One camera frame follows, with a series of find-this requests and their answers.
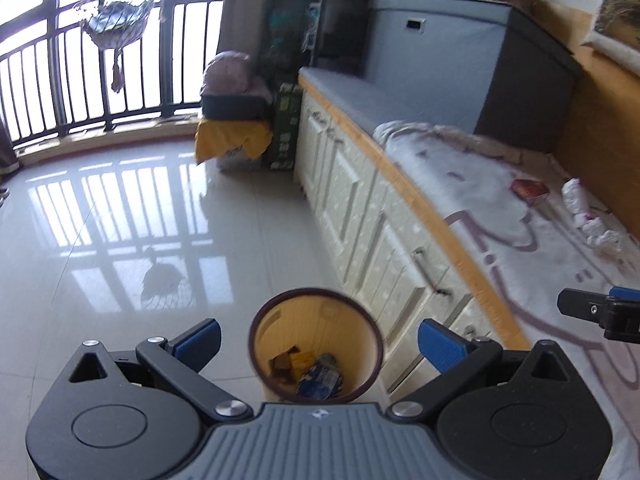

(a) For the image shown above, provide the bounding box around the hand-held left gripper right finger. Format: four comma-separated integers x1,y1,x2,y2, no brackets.
389,319,584,421

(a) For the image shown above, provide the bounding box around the white printed blanket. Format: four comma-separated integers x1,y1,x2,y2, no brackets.
372,120,640,480

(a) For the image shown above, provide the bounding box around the fringed picture wall hanging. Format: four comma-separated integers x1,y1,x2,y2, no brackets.
582,0,640,69

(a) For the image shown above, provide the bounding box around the torn cardboard piece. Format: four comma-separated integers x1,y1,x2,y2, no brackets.
270,345,301,379

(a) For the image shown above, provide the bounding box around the grey storage box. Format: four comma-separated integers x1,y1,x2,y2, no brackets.
362,0,584,154

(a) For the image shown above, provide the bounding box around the black balcony railing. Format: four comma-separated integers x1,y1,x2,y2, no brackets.
0,0,226,154

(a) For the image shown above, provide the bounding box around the dark brown curtain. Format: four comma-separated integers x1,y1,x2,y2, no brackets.
0,115,23,174

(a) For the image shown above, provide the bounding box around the yellow wastebasket with brown rim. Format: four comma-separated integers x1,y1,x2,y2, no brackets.
248,287,384,405

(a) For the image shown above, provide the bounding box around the black drawer tower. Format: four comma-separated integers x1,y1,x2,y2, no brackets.
315,0,397,74

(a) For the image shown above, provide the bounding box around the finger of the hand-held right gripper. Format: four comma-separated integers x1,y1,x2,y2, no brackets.
556,287,610,327
608,285,640,305

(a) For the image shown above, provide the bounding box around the white box under yellow cloth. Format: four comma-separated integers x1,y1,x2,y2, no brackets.
217,147,266,171

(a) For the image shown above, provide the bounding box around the small yellow box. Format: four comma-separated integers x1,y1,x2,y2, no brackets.
290,351,316,376

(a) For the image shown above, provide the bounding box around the green carton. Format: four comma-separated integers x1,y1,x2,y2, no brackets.
267,82,304,171

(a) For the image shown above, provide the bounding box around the hanging net basket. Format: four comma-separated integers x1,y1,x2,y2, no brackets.
75,0,164,94

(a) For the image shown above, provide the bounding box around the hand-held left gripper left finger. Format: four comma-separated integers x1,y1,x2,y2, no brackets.
56,318,254,423

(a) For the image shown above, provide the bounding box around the red box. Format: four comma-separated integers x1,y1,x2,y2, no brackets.
510,179,550,206

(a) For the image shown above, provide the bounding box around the pink cloth bundle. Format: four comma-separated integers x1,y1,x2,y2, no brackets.
201,51,271,97

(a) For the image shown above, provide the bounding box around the silver cabinet handle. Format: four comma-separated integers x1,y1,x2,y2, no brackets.
412,247,455,295

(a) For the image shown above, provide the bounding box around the blue purple snack packet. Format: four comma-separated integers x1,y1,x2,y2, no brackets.
298,360,341,399

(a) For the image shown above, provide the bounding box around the beige curtain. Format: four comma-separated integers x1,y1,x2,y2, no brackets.
220,0,286,69

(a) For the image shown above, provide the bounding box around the yellow cloth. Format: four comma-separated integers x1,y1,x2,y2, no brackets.
194,116,275,164

